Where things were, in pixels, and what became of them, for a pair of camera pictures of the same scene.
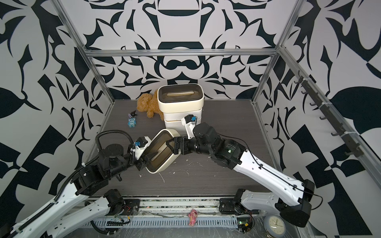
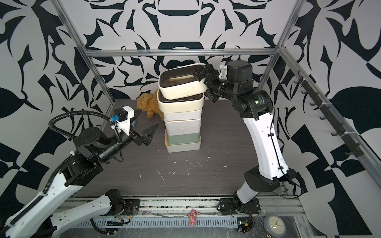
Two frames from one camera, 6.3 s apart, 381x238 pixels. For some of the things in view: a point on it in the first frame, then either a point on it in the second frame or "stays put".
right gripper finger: x=167 y=142 to x=200 y=73
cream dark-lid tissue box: x=165 y=156 to x=179 y=82
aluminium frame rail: x=179 y=52 stays put
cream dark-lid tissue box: x=180 y=97 stays put
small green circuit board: x=243 y=224 stays put
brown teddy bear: x=149 y=104 stays put
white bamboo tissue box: x=177 y=126 stays put
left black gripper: x=143 y=163 to x=146 y=140
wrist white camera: x=189 y=121 to x=223 y=70
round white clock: x=275 y=225 stays put
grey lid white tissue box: x=178 y=116 stays put
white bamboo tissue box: x=177 y=122 stays put
